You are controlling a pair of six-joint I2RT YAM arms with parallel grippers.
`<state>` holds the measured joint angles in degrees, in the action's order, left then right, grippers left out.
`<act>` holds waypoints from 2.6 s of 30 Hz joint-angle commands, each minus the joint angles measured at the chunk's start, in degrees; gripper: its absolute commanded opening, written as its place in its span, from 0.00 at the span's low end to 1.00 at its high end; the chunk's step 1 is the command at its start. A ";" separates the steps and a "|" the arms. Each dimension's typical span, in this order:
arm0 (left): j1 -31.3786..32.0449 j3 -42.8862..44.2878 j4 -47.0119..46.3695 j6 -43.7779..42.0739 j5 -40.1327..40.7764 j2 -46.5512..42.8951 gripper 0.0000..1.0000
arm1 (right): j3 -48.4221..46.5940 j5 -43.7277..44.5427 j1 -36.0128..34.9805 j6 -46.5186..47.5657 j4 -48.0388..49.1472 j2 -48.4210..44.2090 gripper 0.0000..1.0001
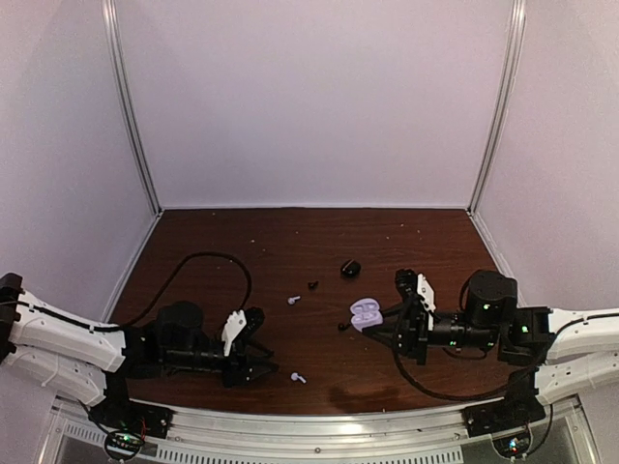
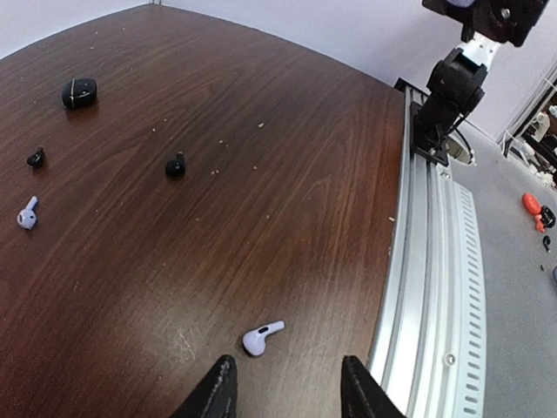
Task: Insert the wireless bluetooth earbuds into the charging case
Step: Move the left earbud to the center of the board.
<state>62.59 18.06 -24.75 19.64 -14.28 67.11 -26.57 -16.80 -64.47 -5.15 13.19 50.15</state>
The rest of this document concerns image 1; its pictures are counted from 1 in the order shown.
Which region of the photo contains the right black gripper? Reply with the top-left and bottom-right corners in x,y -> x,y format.
363,302 -> 499,367

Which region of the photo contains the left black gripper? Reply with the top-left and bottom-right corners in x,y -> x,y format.
162,338 -> 280,390

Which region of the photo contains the lilac earbud charging case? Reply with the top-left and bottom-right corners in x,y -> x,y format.
350,298 -> 383,332

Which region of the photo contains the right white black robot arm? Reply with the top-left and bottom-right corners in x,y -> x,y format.
350,269 -> 618,437

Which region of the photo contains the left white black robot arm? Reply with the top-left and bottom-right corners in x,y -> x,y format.
1,273 -> 279,438

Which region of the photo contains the black earbud charging case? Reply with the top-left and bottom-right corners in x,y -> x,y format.
339,259 -> 362,278

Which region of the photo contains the left circuit board with leds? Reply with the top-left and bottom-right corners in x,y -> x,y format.
103,430 -> 144,460

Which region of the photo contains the circuit board with leds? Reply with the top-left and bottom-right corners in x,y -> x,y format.
103,430 -> 144,460
492,432 -> 532,460

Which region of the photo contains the right circuit board with leds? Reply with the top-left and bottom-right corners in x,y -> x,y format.
492,432 -> 532,460

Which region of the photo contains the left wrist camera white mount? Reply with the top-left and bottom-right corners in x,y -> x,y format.
221,306 -> 265,356

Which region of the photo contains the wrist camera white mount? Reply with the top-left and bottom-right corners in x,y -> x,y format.
395,269 -> 436,315
221,306 -> 265,356

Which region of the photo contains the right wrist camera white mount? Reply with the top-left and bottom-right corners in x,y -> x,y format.
395,269 -> 436,315

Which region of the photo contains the aluminium front rail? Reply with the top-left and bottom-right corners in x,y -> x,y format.
35,395 -> 602,463

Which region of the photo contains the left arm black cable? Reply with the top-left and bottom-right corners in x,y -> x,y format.
86,250 -> 253,333

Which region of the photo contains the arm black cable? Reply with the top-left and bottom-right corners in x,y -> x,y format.
391,299 -> 538,402
86,250 -> 253,333

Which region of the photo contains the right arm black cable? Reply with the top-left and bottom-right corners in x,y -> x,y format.
391,299 -> 538,402

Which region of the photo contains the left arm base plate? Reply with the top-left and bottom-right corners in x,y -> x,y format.
88,402 -> 173,439

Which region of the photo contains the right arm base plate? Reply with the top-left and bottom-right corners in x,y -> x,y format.
462,400 -> 545,438

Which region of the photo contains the left aluminium frame post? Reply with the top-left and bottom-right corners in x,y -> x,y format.
102,0 -> 162,216

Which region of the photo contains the aluminium frame post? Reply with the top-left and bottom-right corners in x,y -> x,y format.
467,0 -> 527,217
102,0 -> 162,216

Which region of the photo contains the right aluminium frame post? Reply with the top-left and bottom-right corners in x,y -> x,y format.
467,0 -> 527,217

